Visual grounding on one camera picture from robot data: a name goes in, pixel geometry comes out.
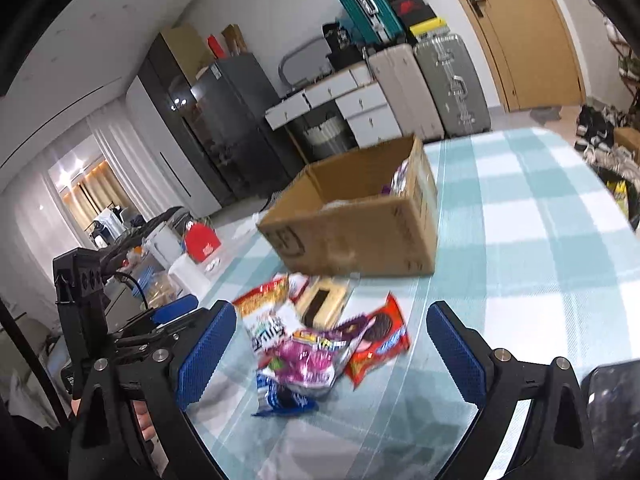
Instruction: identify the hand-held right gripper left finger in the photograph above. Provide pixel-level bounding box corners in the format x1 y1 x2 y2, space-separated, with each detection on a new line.
67 300 238 480

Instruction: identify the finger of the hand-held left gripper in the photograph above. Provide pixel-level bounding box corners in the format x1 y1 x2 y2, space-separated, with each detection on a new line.
150 307 216 341
120 294 199 333

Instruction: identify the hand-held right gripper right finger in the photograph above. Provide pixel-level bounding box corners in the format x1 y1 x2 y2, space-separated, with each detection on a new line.
426 301 596 480

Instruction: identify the white snack packet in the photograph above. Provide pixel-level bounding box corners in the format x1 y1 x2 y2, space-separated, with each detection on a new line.
247 305 301 356

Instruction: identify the orange snack packet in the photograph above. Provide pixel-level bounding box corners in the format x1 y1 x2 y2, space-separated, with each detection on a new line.
232 274 291 318

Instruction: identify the red cookie packet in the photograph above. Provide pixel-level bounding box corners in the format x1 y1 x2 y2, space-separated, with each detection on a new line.
345 292 411 391

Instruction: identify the blue cookie packet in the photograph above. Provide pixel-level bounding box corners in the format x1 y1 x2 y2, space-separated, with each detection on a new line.
252 370 318 417

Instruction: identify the clear cracker packet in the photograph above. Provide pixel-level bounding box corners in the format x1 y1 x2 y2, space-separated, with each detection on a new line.
295 276 353 328

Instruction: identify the brown cardboard box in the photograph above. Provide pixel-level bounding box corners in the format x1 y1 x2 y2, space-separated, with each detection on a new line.
256 134 438 277

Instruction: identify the person's left hand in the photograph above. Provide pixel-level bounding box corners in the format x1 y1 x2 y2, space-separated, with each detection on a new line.
131 400 160 445

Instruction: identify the white paper roll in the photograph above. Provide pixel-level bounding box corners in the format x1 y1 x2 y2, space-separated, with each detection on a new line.
170 252 213 306

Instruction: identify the white marble side table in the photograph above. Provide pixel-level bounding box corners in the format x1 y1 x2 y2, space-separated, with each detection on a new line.
100 210 273 341

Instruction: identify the dark grey rounded object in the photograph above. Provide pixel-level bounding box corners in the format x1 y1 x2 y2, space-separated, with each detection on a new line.
127 206 193 241

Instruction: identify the yellow curtain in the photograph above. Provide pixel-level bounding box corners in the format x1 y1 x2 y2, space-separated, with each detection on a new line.
62 157 133 221

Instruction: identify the white wardrobe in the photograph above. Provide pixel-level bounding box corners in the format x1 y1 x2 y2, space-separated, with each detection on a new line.
125 77 223 218

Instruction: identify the white curtain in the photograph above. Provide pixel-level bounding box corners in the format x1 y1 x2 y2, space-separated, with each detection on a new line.
0 110 168 321

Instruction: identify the grey refrigerator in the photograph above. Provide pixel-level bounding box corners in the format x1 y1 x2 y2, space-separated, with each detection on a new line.
190 52 301 198

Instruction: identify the dark glass cabinet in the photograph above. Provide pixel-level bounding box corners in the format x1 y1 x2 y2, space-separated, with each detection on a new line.
137 25 236 206

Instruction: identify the black trash bin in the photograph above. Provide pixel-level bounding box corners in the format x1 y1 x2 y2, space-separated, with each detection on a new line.
597 165 640 231

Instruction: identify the woven laundry basket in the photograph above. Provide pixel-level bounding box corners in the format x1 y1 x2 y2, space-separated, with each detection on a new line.
300 112 358 161

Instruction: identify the white drawer desk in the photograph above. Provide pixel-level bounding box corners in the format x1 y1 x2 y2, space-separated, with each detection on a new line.
265 65 403 148

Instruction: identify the heap of loose shoes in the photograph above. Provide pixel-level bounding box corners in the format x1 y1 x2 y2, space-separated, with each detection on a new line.
574 104 640 181

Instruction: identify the beige suitcase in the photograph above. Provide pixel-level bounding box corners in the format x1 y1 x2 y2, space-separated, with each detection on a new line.
366 43 446 143

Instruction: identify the silver suitcase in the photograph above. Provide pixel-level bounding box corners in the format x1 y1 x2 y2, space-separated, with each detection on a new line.
414 34 492 138

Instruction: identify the brown paper bag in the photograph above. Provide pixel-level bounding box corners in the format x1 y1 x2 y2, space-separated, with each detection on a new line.
221 24 248 56

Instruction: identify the small cardboard box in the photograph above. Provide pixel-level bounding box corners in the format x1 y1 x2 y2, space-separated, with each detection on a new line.
614 127 640 158

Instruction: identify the tan wooden door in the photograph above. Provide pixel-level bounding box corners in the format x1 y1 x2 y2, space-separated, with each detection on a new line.
434 0 587 113

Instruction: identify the black printed box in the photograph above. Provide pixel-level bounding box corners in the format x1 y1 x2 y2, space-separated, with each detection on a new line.
322 19 368 73

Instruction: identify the yellow label shoe box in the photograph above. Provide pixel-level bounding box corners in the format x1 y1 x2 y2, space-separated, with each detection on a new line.
409 16 447 38

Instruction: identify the wooden shoe rack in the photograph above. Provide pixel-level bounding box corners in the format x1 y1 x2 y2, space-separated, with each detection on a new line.
607 20 640 91

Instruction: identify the red logo shoe box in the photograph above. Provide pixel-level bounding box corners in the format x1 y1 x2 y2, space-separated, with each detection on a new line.
390 0 433 23

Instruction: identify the teal suitcase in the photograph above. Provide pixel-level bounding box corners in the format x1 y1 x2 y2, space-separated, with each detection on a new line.
330 0 405 47

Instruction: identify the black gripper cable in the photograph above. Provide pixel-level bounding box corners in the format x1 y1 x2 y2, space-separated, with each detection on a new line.
114 271 151 311

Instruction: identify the grey curved metal frame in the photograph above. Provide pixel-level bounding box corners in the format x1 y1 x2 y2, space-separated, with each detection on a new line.
277 36 333 88

